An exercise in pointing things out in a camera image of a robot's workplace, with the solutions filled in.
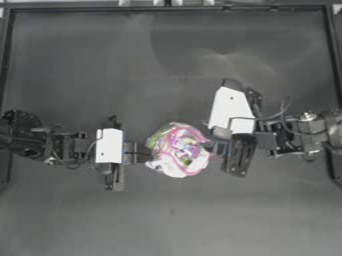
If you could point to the black table frame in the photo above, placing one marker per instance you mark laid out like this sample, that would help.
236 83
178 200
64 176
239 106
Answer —
88 7

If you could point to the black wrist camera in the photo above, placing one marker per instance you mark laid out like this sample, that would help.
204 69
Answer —
220 132

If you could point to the purple wrapped candy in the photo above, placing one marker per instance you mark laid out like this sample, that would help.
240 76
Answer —
188 150

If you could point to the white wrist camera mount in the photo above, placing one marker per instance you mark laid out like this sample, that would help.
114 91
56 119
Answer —
231 110
108 145

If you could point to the clear bag with pink zip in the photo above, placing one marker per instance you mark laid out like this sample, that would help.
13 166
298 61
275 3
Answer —
171 168

